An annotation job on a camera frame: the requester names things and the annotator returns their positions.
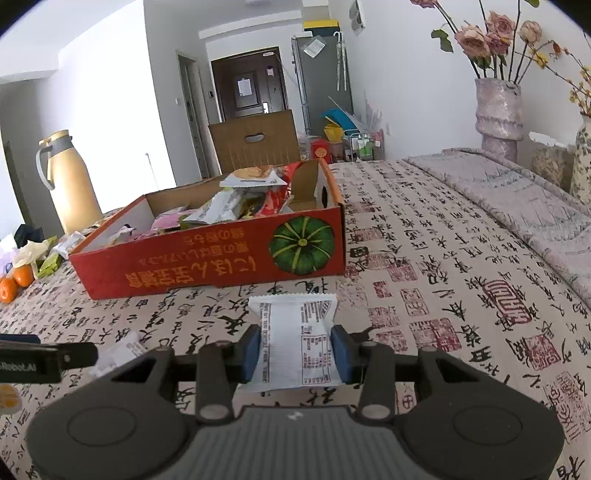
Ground large orange red snack bag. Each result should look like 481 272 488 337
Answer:
256 161 305 217

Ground beige jar with white lid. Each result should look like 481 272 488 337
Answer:
529 131 575 188

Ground dried pink roses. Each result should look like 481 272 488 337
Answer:
409 0 561 86

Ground dark wooden door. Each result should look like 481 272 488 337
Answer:
211 46 289 123

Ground grey refrigerator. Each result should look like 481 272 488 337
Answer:
291 33 354 137

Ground pale textured vase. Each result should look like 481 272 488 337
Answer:
475 78 525 162

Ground orange yellow packet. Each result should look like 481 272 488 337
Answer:
0 385 24 414

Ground brown cardboard box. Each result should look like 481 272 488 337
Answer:
209 109 302 176

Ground blue plastic item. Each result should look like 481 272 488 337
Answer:
321 108 352 127

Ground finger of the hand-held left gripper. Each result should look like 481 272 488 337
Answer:
58 342 99 371

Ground yellow and black box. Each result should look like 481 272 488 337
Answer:
302 19 340 37

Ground grey quilted blanket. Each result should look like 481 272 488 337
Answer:
402 147 591 303

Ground red cardboard box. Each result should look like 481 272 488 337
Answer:
69 159 346 301

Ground beige thermos jug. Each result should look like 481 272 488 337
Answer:
37 130 103 235

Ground pink snack packet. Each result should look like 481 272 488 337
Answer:
151 209 188 230

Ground yellow blossom branches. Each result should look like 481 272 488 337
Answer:
522 39 591 118

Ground purple and white bag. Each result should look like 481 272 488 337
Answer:
0 247 19 278

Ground wire rack with bottles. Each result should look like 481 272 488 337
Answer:
344 130 385 162

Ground small green snack packet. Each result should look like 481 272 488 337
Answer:
37 254 63 279

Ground clear oat crisp packet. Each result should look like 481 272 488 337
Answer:
219 166 289 188

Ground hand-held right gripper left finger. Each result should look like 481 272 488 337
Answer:
108 324 262 426

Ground white printed snack packet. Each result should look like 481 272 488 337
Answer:
53 231 86 259

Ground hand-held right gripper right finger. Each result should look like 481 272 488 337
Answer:
329 324 482 426

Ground dark bag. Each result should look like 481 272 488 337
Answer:
14 224 44 247

